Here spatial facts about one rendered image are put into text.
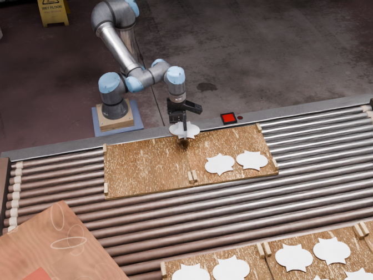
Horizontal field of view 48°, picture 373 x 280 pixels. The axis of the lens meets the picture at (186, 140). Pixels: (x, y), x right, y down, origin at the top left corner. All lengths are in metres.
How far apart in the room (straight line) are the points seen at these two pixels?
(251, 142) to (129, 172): 0.63
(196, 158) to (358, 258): 0.84
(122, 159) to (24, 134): 1.91
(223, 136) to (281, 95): 1.92
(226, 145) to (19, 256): 1.08
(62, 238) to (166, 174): 0.58
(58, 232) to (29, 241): 0.11
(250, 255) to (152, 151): 0.73
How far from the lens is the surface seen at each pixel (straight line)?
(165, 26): 5.14
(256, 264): 1.75
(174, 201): 1.94
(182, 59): 4.52
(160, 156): 2.11
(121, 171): 2.07
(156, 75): 1.89
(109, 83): 2.27
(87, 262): 1.68
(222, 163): 2.06
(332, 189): 2.07
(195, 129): 2.08
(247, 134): 2.23
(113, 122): 2.37
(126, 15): 2.10
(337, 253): 1.83
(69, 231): 1.78
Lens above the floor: 2.44
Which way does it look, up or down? 44 degrees down
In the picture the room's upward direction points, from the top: 3 degrees counter-clockwise
